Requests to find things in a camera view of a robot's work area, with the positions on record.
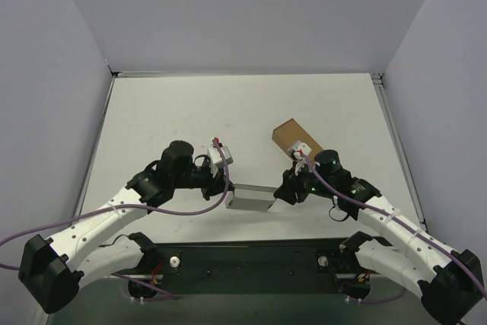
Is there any white paper box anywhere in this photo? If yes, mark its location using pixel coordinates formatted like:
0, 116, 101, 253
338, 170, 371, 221
225, 184, 277, 212

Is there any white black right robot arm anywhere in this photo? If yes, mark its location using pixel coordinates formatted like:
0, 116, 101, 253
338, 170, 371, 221
274, 143, 486, 324

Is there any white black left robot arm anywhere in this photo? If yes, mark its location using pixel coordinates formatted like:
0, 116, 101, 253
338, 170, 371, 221
18, 139, 233, 314

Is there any brown folded cardboard box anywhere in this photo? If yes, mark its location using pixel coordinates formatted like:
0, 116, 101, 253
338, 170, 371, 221
272, 119, 323, 161

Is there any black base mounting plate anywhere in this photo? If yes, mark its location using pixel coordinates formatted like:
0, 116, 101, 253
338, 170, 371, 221
121, 238, 372, 298

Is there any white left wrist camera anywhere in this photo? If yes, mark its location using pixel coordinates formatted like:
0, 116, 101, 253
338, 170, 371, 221
207, 137, 234, 174

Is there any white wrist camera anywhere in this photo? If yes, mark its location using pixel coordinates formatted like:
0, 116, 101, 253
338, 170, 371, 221
207, 137, 234, 174
288, 140, 312, 176

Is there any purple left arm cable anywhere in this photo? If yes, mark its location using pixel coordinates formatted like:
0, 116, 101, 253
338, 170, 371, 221
0, 138, 231, 301

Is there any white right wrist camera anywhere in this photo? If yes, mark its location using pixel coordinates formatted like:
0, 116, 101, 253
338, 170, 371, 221
288, 140, 312, 176

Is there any aluminium table frame rail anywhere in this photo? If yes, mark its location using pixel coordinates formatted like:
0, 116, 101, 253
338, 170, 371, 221
370, 73, 427, 230

